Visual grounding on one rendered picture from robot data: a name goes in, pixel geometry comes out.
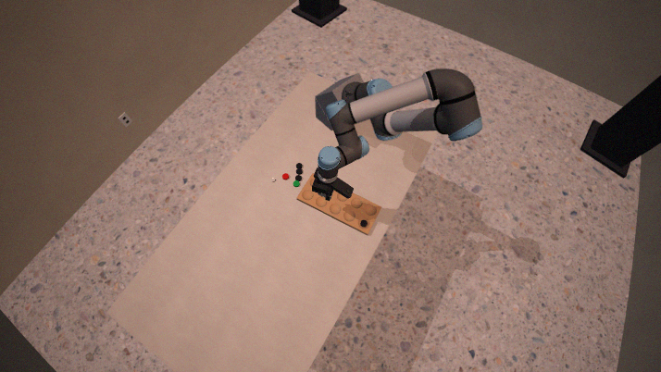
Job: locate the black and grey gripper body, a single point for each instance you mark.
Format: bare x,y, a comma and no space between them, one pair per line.
319,186

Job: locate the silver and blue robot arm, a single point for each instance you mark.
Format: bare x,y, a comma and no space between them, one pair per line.
457,115

